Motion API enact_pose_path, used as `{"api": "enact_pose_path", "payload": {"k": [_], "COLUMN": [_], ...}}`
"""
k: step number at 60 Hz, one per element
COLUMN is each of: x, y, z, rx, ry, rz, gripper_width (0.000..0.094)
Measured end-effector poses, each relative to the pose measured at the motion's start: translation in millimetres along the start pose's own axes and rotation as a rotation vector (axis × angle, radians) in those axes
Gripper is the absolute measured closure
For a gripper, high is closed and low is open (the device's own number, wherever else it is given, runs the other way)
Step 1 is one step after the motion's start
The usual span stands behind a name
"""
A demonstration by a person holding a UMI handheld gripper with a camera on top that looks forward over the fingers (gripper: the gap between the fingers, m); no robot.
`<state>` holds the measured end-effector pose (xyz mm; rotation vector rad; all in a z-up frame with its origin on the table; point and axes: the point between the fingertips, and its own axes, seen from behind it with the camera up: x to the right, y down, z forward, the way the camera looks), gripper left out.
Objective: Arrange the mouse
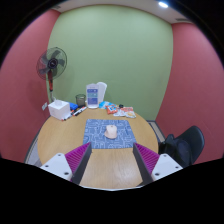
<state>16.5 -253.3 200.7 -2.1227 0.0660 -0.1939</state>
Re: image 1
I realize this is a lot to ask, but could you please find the blue patterned mouse pad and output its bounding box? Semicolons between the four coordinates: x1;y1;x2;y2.
82;118;137;150

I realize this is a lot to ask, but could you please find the white plastic chair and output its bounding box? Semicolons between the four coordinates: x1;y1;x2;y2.
95;81;108;104

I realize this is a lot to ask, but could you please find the red snack packet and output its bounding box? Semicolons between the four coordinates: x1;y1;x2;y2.
106;104;119;115

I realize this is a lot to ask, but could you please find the round ceiling light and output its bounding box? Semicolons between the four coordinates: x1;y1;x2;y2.
157;1;170;9

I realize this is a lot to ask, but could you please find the dark mesh pen cup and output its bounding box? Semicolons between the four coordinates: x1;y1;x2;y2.
75;93;87;108

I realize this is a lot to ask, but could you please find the white tissue box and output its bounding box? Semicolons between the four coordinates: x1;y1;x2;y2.
47;99;71;121

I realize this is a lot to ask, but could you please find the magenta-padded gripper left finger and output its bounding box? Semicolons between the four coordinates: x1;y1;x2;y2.
39;142;93;186

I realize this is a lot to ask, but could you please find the orange white snack packet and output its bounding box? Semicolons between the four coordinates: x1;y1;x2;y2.
121;106;137;119

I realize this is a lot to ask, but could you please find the black red standing fan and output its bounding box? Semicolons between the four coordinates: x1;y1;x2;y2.
36;46;68;103

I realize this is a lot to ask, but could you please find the red-capped whiteboard marker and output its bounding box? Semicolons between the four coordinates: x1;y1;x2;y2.
62;113;74;122
73;105;88;116

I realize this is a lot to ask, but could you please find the white blue sign stand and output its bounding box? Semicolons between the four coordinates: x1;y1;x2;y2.
85;83;100;110

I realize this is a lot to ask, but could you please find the blue whiteboard eraser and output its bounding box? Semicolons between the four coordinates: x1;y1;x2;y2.
68;102;79;112

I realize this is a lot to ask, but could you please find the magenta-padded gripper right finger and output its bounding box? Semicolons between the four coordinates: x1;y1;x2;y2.
132;142;184;186

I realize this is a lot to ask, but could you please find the black office chair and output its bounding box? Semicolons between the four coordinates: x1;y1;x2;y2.
158;125;206;168

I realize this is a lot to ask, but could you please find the pale pink computer mouse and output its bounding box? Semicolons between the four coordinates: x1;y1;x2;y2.
103;124;118;140

